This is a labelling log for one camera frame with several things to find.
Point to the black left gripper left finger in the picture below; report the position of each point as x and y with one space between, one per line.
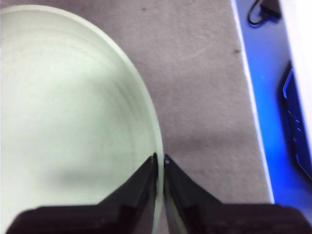
97 219

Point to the pale green plate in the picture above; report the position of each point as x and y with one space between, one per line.
68 102

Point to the small black box device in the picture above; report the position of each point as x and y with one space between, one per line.
271 6

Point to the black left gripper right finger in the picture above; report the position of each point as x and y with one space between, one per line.
231 219

